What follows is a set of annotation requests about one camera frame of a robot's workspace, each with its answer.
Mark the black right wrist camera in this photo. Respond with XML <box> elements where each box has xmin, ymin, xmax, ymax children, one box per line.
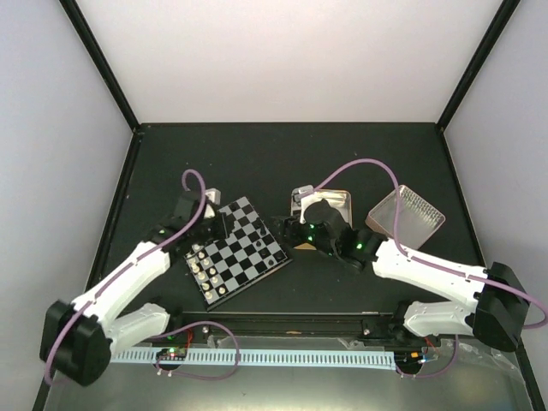
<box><xmin>290</xmin><ymin>185</ymin><xmax>348</xmax><ymax>238</ymax></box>

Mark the white chess piece row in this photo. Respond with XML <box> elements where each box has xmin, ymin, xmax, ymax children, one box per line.
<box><xmin>185</xmin><ymin>243</ymin><xmax>228</xmax><ymax>306</ymax></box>

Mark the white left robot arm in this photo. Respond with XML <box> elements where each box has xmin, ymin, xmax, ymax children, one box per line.
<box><xmin>39</xmin><ymin>209</ymin><xmax>229</xmax><ymax>386</ymax></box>

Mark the gold metal tin base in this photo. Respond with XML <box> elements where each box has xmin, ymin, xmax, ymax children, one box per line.
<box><xmin>290</xmin><ymin>185</ymin><xmax>352</xmax><ymax>253</ymax></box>

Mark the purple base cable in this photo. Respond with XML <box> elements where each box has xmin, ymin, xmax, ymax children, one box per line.
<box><xmin>396</xmin><ymin>333</ymin><xmax>462</xmax><ymax>380</ymax></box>
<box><xmin>154</xmin><ymin>320</ymin><xmax>241</xmax><ymax>380</ymax></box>

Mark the black and grey chessboard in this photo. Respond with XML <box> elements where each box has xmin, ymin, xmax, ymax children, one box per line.
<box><xmin>199</xmin><ymin>196</ymin><xmax>292</xmax><ymax>311</ymax></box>

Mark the silver tin lid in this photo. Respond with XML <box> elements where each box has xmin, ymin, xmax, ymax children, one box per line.
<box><xmin>366</xmin><ymin>185</ymin><xmax>445</xmax><ymax>250</ymax></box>

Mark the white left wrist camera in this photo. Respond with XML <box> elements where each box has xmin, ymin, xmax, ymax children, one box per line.
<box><xmin>203</xmin><ymin>188</ymin><xmax>221</xmax><ymax>219</ymax></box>

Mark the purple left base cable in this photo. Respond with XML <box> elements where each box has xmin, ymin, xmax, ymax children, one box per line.
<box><xmin>154</xmin><ymin>320</ymin><xmax>241</xmax><ymax>380</ymax></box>

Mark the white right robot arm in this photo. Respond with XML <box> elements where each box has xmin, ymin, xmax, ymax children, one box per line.
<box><xmin>277</xmin><ymin>217</ymin><xmax>530</xmax><ymax>352</ymax></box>

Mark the light blue cable duct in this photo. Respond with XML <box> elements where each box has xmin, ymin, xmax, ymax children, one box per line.
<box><xmin>111</xmin><ymin>347</ymin><xmax>396</xmax><ymax>371</ymax></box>

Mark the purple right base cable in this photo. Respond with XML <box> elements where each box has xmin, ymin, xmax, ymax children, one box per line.
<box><xmin>396</xmin><ymin>333</ymin><xmax>462</xmax><ymax>380</ymax></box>

